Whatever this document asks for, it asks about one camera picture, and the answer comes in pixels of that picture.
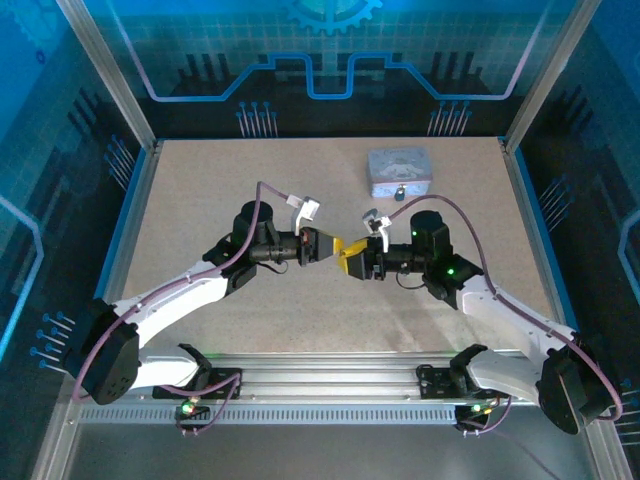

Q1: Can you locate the pastel cartoon tin box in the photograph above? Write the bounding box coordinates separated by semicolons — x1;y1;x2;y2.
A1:
366;145;433;199

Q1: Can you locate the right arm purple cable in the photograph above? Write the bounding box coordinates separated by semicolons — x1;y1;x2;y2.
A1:
388;193;625;422

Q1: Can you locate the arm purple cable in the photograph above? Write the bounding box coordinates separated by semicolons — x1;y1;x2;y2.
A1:
388;193;625;422
71;180;301;402

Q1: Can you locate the aluminium mounting rail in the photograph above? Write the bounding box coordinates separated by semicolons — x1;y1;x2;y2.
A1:
134;351;551;407

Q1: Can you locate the aluminium table side rail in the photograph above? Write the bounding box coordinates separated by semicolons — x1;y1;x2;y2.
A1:
497;135;640;480
27;139;166;480

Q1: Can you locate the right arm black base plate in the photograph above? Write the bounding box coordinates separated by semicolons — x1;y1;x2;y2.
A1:
415;363;484;401

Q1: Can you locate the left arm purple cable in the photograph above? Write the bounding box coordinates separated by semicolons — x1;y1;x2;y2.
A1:
71;180;301;402

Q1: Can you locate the slotted grey cable duct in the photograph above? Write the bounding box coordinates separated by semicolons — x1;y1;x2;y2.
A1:
74;403;506;427

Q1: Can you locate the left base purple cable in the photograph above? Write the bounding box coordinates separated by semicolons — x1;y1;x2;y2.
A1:
173;373;244;437

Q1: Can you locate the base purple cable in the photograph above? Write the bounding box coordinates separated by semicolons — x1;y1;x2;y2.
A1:
457;394;514;437
173;373;244;437

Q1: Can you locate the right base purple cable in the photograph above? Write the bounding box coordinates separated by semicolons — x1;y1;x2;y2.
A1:
457;394;514;437

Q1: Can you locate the aluminium frame post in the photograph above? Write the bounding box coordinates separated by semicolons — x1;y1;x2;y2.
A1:
55;0;159;147
503;0;604;147

